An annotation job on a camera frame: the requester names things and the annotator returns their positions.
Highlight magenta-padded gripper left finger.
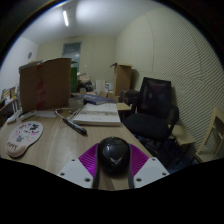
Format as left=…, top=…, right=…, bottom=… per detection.
left=57, top=143, right=101, bottom=190

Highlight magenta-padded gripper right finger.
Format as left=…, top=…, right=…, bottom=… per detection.
left=127, top=143, right=170, bottom=190

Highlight black computer mouse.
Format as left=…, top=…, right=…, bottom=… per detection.
left=96, top=136, right=132, bottom=178

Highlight round white cartoon mouse pad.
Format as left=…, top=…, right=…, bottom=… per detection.
left=5, top=120, right=44, bottom=159

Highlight black marker pen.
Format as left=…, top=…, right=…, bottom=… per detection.
left=62, top=117, right=88, bottom=137

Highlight white book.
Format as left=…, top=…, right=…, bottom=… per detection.
left=72, top=102, right=122, bottom=127

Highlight black office chair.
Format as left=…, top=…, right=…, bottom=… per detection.
left=123, top=76, right=180, bottom=158

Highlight blue book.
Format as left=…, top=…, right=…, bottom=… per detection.
left=77, top=93, right=116, bottom=106

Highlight light wooden chair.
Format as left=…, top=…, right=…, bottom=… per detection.
left=194, top=106, right=224, bottom=164

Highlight small white remote control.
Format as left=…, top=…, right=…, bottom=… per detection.
left=6, top=113, right=22, bottom=125

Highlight tall open cardboard box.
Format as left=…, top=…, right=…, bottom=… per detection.
left=110, top=62, right=133, bottom=98

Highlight large brown cardboard box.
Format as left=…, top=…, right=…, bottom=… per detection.
left=18, top=57, right=72, bottom=114

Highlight grey door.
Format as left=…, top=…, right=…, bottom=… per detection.
left=61, top=41, right=83, bottom=69

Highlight ceiling tube light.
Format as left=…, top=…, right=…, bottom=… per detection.
left=62, top=10, right=70, bottom=28

